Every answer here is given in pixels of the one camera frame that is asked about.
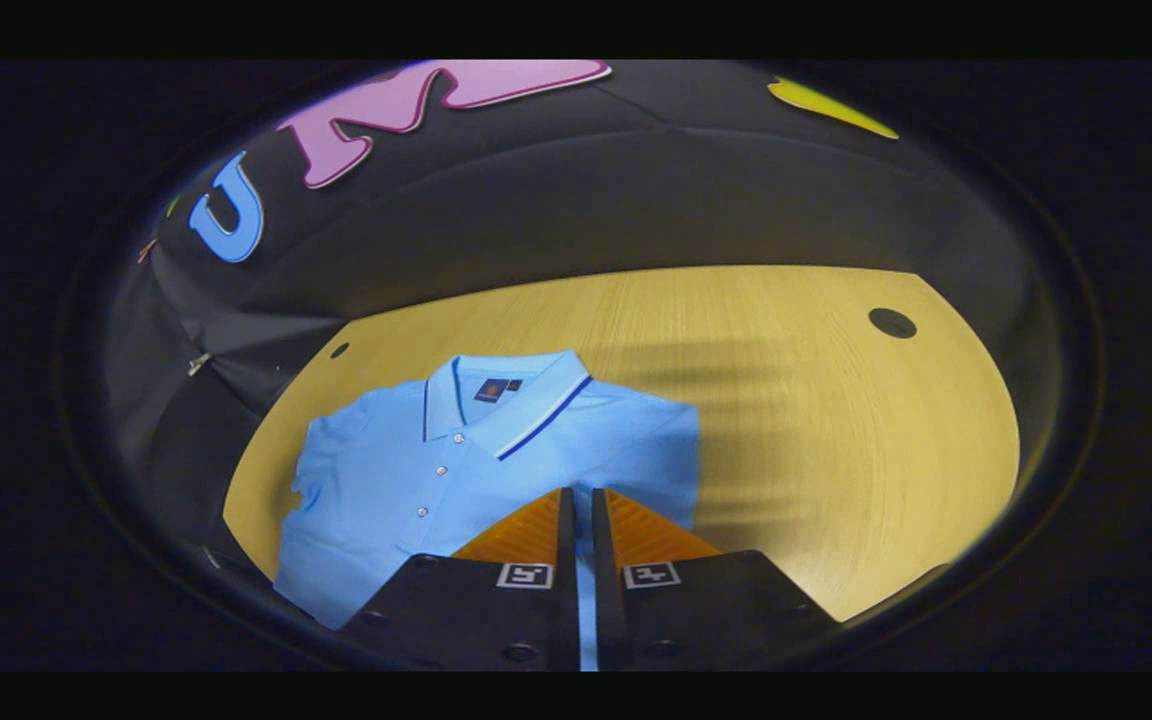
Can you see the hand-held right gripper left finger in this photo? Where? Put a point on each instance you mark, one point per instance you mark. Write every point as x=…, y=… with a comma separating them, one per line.
x=536, y=620

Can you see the small reddish cloth clip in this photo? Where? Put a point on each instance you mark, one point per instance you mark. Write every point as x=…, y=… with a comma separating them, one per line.
x=146, y=250

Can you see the black backdrop cloth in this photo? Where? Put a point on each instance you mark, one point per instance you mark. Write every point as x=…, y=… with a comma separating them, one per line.
x=636, y=200

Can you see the small silver cloth clip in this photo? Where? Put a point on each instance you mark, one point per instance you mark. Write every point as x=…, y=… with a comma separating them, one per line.
x=198, y=363

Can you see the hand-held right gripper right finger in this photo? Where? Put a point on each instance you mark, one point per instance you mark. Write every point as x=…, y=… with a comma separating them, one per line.
x=636, y=620

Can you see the light blue T-shirt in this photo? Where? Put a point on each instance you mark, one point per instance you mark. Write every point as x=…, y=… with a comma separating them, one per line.
x=386, y=480

